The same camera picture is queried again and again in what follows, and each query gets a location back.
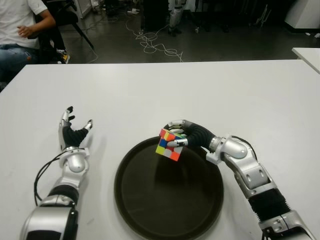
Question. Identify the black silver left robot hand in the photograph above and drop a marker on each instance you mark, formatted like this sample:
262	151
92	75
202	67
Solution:
71	137

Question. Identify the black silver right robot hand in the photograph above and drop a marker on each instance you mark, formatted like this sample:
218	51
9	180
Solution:
197	136

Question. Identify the multicolour Rubik's cube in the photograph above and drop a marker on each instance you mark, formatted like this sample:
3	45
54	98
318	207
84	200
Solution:
165	150

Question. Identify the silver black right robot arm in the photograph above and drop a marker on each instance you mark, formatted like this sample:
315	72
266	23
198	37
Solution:
255	175

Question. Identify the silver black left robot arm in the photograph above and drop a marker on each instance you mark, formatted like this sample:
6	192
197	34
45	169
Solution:
75	162

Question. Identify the round dark brown plate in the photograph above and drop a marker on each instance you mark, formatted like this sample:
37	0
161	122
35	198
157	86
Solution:
170	200

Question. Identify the sneaker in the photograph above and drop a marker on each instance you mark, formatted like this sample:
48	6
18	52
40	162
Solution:
64	57

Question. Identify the black chair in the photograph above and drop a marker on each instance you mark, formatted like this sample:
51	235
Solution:
65	17

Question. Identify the tall black cabinet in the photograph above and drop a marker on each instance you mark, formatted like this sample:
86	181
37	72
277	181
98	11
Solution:
155	15

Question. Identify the white glass-front cabinet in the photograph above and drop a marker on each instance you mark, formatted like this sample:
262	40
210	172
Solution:
83	8

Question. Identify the seated person in white shirt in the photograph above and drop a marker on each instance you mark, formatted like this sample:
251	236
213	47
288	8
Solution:
15	20

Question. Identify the white side table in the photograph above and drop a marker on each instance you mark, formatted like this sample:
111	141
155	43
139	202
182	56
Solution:
308	57

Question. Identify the white cabinet with black base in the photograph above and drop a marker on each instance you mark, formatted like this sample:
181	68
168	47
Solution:
305	12

